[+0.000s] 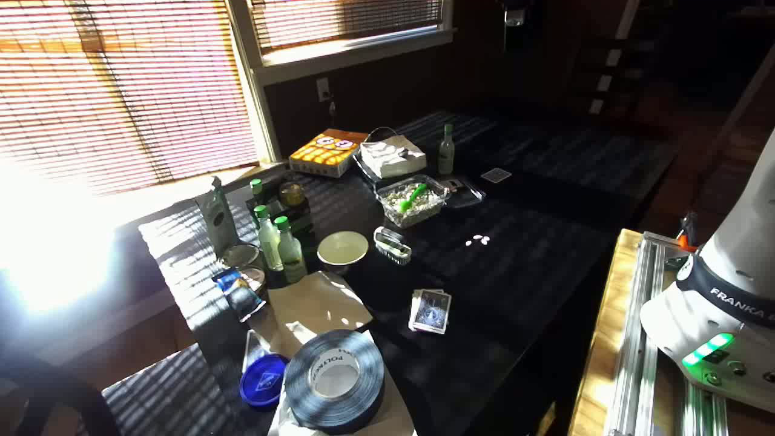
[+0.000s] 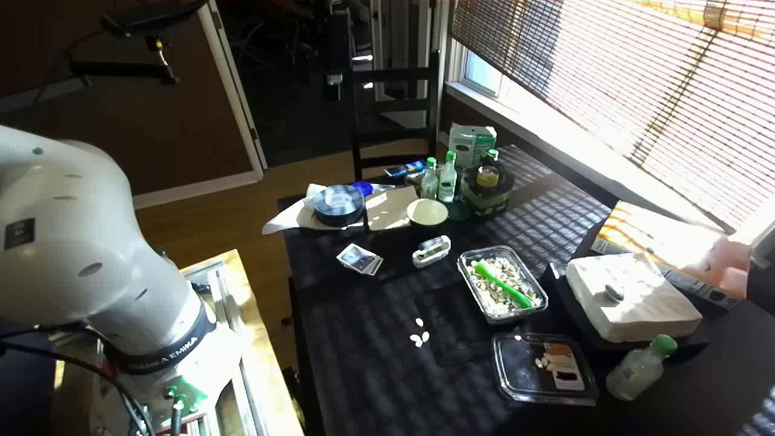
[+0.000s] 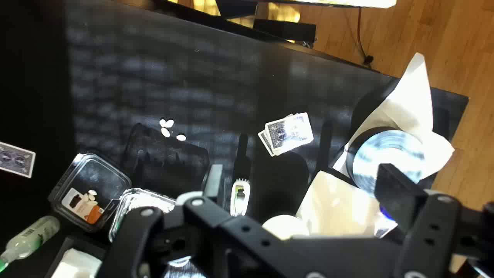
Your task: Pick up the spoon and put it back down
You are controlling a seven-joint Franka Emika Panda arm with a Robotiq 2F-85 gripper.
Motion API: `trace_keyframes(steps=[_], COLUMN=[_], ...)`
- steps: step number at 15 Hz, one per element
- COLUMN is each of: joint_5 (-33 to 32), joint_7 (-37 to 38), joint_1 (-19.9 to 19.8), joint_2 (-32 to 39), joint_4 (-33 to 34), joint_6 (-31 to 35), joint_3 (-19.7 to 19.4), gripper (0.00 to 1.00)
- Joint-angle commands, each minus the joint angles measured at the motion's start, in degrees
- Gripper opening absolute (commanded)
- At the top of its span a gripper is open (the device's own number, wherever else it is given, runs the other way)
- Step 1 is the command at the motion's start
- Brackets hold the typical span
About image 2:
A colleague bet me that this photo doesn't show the green cap bottle left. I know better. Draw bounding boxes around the green cap bottle left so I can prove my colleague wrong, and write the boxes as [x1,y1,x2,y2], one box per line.
[418,158,439,198]

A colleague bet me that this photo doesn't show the bamboo window blind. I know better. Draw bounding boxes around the bamboo window blind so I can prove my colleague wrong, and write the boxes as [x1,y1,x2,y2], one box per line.
[449,0,775,227]

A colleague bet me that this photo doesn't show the blue plastic lid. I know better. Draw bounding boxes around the blue plastic lid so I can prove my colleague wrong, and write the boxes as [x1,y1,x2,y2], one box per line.
[353,181,374,198]

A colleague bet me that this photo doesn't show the yellow cardboard box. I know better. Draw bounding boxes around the yellow cardboard box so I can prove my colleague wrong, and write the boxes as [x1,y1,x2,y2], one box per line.
[590,201,718,268]

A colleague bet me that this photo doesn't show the brown paper envelope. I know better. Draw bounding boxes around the brown paper envelope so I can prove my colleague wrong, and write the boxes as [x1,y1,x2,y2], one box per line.
[366,185,416,229]

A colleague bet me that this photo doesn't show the black camera on mount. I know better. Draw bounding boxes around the black camera on mount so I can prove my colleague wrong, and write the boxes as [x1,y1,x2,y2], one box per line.
[98,0,208,38]

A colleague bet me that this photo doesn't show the green cap bottle right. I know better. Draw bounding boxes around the green cap bottle right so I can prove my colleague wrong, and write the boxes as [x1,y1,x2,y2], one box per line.
[439,147,458,204]

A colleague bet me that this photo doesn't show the black wooden chair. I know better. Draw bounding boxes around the black wooden chair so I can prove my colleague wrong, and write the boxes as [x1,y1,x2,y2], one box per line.
[345,50,440,179]

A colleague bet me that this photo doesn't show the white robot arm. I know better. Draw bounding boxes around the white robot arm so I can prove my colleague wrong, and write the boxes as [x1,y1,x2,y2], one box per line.
[0,126,239,430]

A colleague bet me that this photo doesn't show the small blue packet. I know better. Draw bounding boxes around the small blue packet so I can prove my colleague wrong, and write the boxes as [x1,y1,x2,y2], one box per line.
[382,160,425,179]

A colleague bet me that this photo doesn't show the deck of playing cards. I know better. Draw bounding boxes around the deck of playing cards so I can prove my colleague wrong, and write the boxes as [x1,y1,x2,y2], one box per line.
[337,242,382,276]

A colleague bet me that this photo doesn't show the clear bottle green cap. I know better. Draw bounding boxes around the clear bottle green cap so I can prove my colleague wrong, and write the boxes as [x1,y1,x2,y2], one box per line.
[604,334,677,402]

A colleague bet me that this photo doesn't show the white box on scale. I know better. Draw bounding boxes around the white box on scale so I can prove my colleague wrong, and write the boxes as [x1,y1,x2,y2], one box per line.
[566,255,701,343]

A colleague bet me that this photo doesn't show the dark jar yellow lid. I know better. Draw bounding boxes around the dark jar yellow lid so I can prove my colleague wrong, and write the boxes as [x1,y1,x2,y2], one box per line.
[460,161,514,215]

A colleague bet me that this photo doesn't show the green plastic spoon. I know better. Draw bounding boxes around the green plastic spoon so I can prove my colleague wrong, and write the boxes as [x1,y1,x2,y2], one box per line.
[472,261,533,308]

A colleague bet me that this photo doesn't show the clear plastic case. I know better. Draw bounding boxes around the clear plastic case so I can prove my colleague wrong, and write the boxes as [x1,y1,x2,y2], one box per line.
[411,235,449,268]

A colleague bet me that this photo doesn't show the white pills on table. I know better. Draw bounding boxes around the white pills on table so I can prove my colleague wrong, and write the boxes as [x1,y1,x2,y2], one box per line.
[406,318,430,349]

